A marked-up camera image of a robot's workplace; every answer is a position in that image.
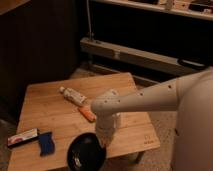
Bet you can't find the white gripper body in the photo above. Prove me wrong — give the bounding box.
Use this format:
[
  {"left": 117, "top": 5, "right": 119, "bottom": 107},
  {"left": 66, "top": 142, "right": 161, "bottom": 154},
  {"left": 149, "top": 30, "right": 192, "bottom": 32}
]
[{"left": 95, "top": 116, "right": 116, "bottom": 144}]

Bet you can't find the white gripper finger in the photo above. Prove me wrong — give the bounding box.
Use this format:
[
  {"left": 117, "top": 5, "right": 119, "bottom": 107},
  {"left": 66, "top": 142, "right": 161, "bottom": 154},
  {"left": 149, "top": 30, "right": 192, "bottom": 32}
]
[
  {"left": 106, "top": 138, "right": 113, "bottom": 147},
  {"left": 98, "top": 139, "right": 106, "bottom": 148}
]

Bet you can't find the black ceramic bowl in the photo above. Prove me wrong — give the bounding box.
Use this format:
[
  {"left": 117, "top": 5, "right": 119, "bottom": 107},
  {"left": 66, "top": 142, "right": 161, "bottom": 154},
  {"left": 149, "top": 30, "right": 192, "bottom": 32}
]
[{"left": 67, "top": 132, "right": 107, "bottom": 171}]

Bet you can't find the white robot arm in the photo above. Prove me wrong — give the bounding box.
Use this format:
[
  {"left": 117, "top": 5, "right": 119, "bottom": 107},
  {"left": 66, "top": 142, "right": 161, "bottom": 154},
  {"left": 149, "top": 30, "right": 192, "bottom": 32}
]
[{"left": 91, "top": 67, "right": 213, "bottom": 171}]

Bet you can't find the white paper cup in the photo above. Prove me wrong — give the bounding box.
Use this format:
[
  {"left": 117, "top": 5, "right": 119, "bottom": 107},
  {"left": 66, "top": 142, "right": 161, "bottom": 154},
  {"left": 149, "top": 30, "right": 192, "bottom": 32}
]
[{"left": 115, "top": 113, "right": 121, "bottom": 129}]

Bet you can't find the orange toy carrot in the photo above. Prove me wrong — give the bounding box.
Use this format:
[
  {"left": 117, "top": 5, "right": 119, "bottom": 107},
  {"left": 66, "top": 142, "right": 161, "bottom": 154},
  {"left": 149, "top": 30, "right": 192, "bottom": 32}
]
[{"left": 78, "top": 106, "right": 96, "bottom": 122}]

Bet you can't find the white plastic bottle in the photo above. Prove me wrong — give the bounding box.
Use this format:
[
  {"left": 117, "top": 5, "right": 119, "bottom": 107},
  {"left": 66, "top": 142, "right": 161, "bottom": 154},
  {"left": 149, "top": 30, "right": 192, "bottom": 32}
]
[{"left": 59, "top": 87, "right": 86, "bottom": 106}]

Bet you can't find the blue sponge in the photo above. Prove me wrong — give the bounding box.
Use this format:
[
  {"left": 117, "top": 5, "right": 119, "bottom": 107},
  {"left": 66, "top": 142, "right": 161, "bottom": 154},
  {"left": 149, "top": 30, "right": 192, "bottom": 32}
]
[{"left": 38, "top": 132, "right": 55, "bottom": 156}]

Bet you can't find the red white flat box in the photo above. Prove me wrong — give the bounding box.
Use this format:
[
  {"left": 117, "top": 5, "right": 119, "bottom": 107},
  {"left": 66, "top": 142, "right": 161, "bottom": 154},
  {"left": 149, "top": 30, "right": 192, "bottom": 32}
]
[{"left": 7, "top": 128, "right": 39, "bottom": 147}]

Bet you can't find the grey metal beam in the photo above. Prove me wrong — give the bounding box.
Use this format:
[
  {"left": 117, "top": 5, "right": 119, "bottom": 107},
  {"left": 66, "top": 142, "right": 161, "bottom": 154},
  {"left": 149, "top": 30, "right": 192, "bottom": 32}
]
[{"left": 80, "top": 37, "right": 200, "bottom": 76}]

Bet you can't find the metal pole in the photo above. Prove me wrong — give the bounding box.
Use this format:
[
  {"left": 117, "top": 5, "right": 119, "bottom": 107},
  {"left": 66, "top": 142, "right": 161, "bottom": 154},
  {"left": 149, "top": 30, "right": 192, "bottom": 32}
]
[{"left": 86, "top": 0, "right": 94, "bottom": 41}]

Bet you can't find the wooden shelf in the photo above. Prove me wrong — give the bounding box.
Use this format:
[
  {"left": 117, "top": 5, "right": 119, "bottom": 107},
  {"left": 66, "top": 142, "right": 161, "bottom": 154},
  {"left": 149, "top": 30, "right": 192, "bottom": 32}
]
[{"left": 93, "top": 0, "right": 213, "bottom": 21}]

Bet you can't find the black handle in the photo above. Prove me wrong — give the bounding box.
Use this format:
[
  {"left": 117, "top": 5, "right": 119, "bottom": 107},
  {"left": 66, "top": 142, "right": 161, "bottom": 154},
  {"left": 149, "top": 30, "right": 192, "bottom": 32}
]
[{"left": 177, "top": 59, "right": 208, "bottom": 70}]

